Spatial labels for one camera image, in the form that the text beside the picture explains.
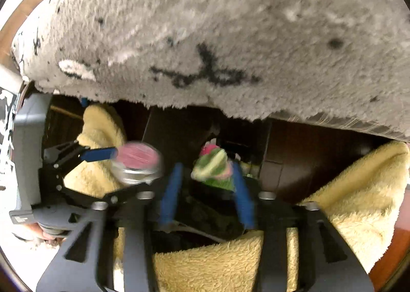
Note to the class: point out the pink green knitted scrunchie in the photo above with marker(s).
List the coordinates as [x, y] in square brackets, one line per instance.
[211, 167]

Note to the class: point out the dark wooden bed base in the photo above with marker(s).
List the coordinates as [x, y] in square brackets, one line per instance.
[304, 157]

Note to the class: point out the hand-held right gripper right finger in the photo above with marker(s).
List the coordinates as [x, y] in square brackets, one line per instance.
[288, 247]

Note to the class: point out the black bag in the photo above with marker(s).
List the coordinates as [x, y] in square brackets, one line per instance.
[208, 212]

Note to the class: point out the person's left hand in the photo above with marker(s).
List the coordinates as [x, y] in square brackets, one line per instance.
[48, 233]

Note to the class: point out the pink lid round tin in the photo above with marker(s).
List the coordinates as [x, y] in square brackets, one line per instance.
[137, 157]

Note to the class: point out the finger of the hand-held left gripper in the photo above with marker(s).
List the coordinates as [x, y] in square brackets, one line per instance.
[83, 196]
[99, 154]

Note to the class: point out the yellow fleece blanket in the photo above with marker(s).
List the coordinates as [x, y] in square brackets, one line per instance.
[352, 189]

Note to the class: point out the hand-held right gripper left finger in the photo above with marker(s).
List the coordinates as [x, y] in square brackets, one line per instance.
[128, 240]

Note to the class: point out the grey printed fleece blanket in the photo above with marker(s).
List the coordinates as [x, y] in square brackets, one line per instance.
[224, 22]

